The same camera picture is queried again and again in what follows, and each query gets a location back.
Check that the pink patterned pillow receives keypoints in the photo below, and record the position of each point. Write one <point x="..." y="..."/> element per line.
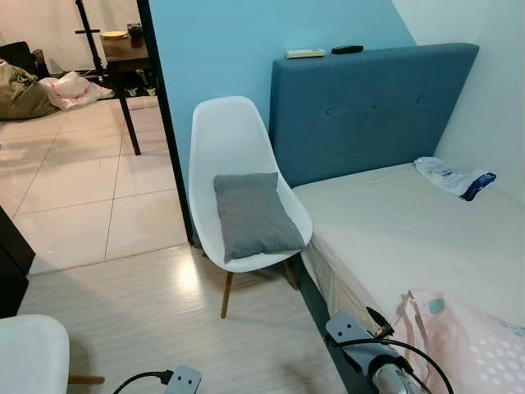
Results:
<point x="467" y="345"/>

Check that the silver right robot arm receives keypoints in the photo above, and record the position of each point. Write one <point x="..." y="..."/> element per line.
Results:
<point x="398" y="382"/>

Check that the grey fabric pillow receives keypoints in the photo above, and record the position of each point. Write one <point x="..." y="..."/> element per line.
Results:
<point x="254" y="217"/>

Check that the white plastic chair wooden legs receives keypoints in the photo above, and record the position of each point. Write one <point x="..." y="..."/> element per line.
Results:
<point x="33" y="353"/>
<point x="230" y="131"/>

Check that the clear plastic bag blue print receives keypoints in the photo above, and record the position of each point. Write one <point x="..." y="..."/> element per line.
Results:
<point x="443" y="174"/>

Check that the blue upholstered headboard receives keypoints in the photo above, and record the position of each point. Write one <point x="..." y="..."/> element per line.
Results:
<point x="369" y="107"/>

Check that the black remote control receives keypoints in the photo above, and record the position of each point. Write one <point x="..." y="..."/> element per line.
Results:
<point x="347" y="49"/>

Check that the beige remote control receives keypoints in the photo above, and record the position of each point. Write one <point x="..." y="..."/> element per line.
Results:
<point x="304" y="53"/>

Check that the black cabinet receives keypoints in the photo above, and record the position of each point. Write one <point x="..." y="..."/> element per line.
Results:
<point x="12" y="271"/>

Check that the dark wooden table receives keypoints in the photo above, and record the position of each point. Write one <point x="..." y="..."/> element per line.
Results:
<point x="123" y="49"/>

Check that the white red plastic bag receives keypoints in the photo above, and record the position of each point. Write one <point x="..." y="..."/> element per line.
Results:
<point x="74" y="90"/>

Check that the yellow plate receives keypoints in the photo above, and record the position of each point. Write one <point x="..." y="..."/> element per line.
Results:
<point x="114" y="34"/>

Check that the black tripod stand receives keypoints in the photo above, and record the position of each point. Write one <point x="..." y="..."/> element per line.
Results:
<point x="90" y="37"/>

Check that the olive green sack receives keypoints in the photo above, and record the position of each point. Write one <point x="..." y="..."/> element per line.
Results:
<point x="20" y="98"/>

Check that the black seat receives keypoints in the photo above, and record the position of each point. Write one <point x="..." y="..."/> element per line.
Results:
<point x="20" y="56"/>

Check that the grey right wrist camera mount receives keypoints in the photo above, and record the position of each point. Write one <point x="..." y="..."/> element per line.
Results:
<point x="349" y="330"/>

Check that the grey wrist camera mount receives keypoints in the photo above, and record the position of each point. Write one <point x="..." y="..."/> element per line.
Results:
<point x="184" y="382"/>
<point x="349" y="330"/>

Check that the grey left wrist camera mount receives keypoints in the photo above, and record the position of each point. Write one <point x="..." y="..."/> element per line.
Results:
<point x="184" y="382"/>

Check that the black door frame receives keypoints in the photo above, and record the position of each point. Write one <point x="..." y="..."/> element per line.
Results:
<point x="166" y="123"/>

